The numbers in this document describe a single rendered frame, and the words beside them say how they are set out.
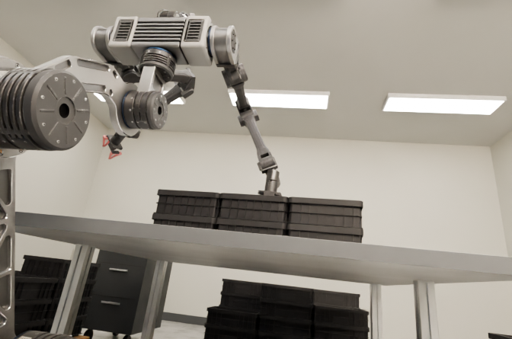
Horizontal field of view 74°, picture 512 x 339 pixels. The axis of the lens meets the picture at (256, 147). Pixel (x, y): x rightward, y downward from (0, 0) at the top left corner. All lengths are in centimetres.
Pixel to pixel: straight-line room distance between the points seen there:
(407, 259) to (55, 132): 84
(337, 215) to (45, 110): 106
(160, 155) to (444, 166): 432
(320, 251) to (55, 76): 71
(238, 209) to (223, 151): 397
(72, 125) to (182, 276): 441
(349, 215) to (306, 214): 17
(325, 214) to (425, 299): 47
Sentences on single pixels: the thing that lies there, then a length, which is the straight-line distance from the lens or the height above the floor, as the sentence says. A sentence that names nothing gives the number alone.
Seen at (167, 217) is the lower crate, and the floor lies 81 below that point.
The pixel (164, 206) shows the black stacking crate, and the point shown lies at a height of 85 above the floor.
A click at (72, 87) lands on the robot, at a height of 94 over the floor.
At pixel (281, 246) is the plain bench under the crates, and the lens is 88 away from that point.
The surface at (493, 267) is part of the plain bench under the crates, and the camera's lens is 98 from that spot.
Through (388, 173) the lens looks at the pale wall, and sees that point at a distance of 530.
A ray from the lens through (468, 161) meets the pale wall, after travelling 573.
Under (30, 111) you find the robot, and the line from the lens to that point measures 78.
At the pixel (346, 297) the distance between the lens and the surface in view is 321.
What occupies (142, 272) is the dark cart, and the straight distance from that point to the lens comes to 311.
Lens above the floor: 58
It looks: 22 degrees up
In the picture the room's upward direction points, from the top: 7 degrees clockwise
